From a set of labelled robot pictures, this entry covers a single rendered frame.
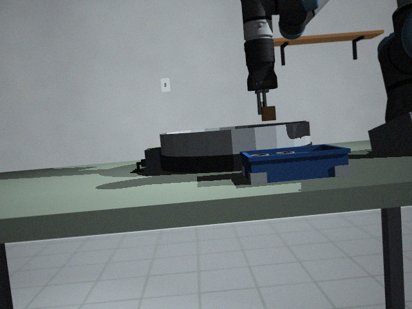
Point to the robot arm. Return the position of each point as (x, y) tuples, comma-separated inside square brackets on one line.
[(394, 51)]

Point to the blue crate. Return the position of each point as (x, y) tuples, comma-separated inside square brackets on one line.
[(308, 162)]

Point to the bronze sleeve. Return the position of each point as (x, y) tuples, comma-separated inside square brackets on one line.
[(268, 113)]

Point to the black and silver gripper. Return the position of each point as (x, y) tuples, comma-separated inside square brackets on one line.
[(260, 59)]

